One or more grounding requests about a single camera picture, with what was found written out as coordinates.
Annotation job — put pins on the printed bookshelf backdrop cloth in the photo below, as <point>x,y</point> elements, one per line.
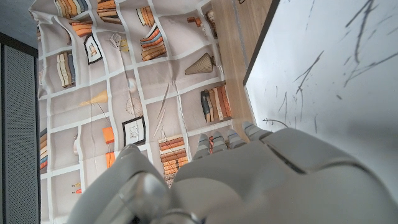
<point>155,74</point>

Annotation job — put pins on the dark perforated wall panel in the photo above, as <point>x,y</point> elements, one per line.
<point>18,140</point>

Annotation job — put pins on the grey tape line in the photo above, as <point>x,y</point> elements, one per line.
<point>239,31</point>

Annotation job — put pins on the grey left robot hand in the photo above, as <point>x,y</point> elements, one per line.
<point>255,186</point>

